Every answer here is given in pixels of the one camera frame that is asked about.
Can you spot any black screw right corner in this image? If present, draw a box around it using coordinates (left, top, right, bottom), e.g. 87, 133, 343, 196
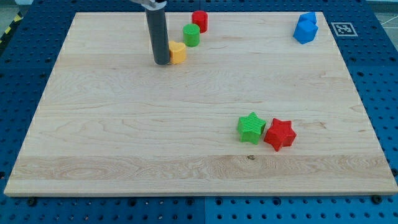
371, 195, 383, 205

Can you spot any green star block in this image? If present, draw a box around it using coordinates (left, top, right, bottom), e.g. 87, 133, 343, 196
237, 112, 267, 145

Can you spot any red star block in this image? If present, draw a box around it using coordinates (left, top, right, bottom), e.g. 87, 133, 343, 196
263, 118, 297, 152

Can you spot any white fiducial marker tag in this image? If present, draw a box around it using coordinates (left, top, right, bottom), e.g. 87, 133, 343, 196
331, 22, 358, 37

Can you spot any yellow heart block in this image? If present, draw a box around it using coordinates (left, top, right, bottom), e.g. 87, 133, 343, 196
169, 41, 187, 64

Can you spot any blue hexagon block front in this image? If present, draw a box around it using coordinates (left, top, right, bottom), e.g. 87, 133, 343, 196
293, 20, 318, 44

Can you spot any black screw left corner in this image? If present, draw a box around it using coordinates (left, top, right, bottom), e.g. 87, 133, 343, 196
27, 197, 37, 207

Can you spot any black screw corner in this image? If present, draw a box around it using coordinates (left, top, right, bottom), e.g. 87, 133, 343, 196
27, 197, 37, 207
371, 195, 383, 205

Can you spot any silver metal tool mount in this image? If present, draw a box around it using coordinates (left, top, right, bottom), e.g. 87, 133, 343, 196
130, 0, 167, 9

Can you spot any green cylinder block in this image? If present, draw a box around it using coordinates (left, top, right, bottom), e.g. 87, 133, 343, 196
183, 24, 200, 47

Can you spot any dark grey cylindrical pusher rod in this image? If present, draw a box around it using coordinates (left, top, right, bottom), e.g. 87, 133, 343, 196
146, 8, 170, 65

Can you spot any blue block rear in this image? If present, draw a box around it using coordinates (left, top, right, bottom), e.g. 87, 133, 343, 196
298, 12, 317, 24

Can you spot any red cylinder block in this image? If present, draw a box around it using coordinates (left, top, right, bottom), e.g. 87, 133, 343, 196
191, 11, 208, 34

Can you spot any light wooden board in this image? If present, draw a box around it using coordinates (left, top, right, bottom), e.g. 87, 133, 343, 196
4, 12, 397, 197

